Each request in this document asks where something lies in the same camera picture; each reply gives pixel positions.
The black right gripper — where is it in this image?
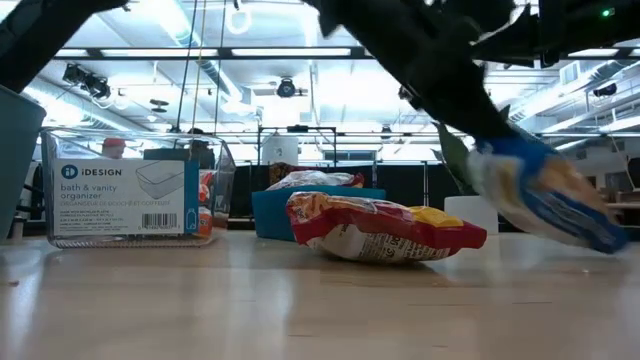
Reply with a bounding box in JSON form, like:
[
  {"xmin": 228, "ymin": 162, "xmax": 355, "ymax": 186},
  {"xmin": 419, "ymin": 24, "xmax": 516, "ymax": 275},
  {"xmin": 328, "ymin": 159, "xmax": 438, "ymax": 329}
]
[{"xmin": 304, "ymin": 0, "xmax": 517, "ymax": 143}]

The blue Maruchan noodle pack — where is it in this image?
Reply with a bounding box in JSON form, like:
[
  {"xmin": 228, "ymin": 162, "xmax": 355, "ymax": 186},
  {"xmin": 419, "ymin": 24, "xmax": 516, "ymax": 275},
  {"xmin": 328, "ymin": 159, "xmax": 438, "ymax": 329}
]
[{"xmin": 467, "ymin": 130, "xmax": 630, "ymax": 255}]

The green succulent plant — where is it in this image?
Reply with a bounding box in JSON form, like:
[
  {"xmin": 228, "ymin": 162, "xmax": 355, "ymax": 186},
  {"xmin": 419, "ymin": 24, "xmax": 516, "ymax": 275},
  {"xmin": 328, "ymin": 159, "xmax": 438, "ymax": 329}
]
[{"xmin": 434, "ymin": 104, "xmax": 511, "ymax": 196}]

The white plant pot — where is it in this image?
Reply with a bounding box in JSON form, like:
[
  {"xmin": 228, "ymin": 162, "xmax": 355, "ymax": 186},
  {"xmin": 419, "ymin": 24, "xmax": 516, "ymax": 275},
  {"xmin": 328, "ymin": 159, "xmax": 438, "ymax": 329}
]
[{"xmin": 443, "ymin": 194, "xmax": 500, "ymax": 235}]

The small blue bin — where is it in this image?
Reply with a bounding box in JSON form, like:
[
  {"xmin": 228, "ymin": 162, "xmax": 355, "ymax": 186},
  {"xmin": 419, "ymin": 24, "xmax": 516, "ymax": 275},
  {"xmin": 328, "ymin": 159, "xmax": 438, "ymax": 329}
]
[{"xmin": 251, "ymin": 185, "xmax": 387, "ymax": 243}]

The person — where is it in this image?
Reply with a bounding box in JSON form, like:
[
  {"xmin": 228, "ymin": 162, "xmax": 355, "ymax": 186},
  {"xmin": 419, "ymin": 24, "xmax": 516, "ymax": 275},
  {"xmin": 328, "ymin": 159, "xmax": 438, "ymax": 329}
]
[{"xmin": 101, "ymin": 137, "xmax": 127, "ymax": 160}]

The clear plastic organizer box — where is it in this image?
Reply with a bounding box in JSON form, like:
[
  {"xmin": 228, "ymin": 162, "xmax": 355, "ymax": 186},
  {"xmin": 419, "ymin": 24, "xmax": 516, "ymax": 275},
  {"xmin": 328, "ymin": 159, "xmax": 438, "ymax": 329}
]
[{"xmin": 40, "ymin": 127, "xmax": 237, "ymax": 250}]

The black ceiling spotlight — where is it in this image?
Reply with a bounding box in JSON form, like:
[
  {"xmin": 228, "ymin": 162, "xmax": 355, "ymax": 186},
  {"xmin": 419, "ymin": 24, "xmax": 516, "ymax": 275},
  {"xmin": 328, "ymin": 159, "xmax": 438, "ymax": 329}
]
[{"xmin": 62, "ymin": 62, "xmax": 112, "ymax": 100}]

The large teal plastic bin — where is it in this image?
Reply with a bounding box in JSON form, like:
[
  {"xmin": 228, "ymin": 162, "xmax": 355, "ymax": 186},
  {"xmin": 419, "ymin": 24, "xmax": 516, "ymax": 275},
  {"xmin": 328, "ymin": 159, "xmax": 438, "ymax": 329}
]
[{"xmin": 0, "ymin": 83, "xmax": 47, "ymax": 241}]

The black aluminium rig frame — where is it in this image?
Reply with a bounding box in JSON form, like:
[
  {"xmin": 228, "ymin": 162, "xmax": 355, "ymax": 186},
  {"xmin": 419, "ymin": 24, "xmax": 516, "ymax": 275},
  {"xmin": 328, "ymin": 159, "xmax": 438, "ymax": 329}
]
[{"xmin": 52, "ymin": 46, "xmax": 376, "ymax": 62}]

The black overhead camera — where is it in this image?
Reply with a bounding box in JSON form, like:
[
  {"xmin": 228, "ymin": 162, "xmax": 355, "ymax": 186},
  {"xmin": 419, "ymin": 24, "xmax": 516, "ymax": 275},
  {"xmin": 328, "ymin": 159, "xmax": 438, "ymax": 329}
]
[{"xmin": 276, "ymin": 75, "xmax": 309, "ymax": 99}]

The hanging black cable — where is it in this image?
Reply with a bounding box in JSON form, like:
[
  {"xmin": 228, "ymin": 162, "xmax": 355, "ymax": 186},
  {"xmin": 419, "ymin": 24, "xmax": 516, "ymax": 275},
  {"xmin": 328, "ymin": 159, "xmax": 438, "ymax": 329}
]
[{"xmin": 175, "ymin": 0, "xmax": 199, "ymax": 126}]

